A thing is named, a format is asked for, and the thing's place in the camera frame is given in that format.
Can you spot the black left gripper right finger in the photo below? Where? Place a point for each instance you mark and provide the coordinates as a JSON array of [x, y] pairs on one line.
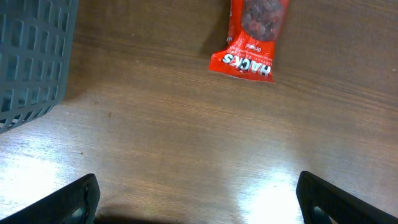
[[323, 202]]

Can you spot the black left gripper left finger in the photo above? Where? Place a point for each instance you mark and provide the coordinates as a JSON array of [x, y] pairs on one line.
[[75, 203]]

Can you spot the red candy bag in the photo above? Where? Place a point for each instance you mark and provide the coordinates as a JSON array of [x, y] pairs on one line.
[[254, 27]]

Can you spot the grey plastic mesh basket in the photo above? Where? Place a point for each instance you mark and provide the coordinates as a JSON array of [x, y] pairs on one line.
[[36, 46]]

